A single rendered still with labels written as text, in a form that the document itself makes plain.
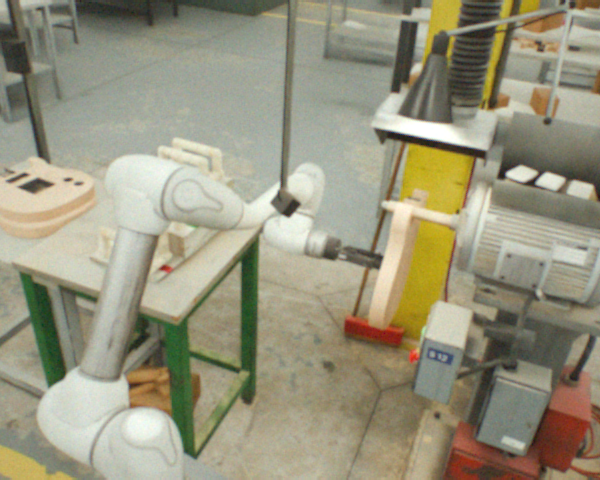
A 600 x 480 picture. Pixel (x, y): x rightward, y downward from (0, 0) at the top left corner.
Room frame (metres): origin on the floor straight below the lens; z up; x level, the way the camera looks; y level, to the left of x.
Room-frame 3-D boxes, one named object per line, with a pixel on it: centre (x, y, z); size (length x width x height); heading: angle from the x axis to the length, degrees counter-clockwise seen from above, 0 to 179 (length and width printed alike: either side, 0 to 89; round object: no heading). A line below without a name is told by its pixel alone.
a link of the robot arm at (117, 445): (0.87, 0.35, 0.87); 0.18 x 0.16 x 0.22; 65
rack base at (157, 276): (1.55, 0.55, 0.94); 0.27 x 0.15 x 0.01; 68
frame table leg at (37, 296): (1.51, 0.90, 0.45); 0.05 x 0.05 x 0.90; 70
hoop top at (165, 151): (1.80, 0.45, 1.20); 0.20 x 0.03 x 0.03; 67
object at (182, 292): (1.66, 0.56, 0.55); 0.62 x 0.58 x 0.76; 70
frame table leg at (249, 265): (1.80, 0.21, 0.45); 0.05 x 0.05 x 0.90; 70
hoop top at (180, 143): (1.87, 0.41, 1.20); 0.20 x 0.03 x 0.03; 67
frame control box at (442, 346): (1.13, -0.44, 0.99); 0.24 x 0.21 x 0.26; 70
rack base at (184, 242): (1.69, 0.49, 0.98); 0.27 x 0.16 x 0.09; 68
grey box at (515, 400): (1.16, -0.62, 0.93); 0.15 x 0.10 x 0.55; 70
